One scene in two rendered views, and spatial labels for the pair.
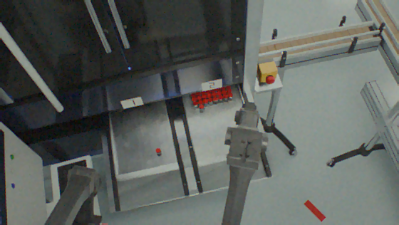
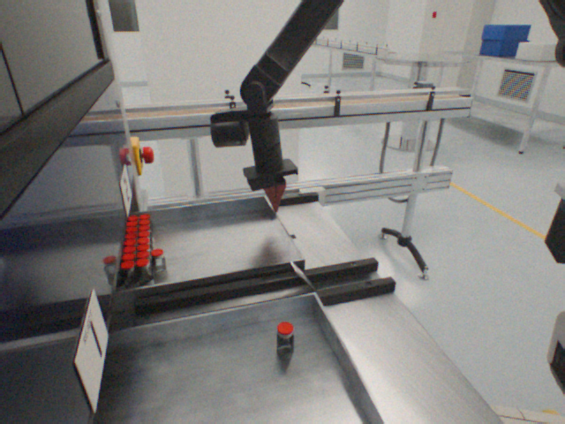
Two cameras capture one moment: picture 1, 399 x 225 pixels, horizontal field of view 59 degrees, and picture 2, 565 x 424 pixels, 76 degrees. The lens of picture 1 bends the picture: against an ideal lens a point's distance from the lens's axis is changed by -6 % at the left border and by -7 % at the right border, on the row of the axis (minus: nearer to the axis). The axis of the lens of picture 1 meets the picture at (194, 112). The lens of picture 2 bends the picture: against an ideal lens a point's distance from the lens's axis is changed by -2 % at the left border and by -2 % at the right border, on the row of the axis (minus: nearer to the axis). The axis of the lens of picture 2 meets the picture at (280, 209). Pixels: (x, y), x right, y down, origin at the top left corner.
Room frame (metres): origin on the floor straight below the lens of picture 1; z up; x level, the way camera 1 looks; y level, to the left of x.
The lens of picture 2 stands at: (0.71, 0.50, 1.27)
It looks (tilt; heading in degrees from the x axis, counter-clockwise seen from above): 28 degrees down; 258
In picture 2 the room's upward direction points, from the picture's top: straight up
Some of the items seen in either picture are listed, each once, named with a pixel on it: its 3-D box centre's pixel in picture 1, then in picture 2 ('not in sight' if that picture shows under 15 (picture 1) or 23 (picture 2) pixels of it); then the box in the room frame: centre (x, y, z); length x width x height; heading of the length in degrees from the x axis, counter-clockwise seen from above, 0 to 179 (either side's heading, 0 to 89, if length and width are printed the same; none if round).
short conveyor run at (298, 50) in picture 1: (313, 44); not in sight; (1.05, -0.62, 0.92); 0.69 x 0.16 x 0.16; 94
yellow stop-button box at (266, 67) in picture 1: (266, 70); (124, 157); (0.89, -0.34, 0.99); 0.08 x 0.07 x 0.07; 4
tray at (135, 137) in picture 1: (140, 134); (210, 409); (0.73, 0.24, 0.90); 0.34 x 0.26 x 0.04; 4
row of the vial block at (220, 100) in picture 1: (213, 101); (146, 247); (0.83, -0.09, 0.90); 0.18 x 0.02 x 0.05; 95
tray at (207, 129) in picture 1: (218, 119); (195, 243); (0.75, -0.10, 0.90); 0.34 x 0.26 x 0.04; 4
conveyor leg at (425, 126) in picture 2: not in sight; (414, 185); (-0.39, -1.13, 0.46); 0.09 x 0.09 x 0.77; 4
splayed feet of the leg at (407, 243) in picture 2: not in sight; (403, 246); (-0.39, -1.13, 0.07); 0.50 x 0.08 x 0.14; 94
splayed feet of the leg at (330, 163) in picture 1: (363, 152); not in sight; (0.76, -1.05, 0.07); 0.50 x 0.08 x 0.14; 94
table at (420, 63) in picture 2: not in sight; (414, 102); (-1.57, -3.13, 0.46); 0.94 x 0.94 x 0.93
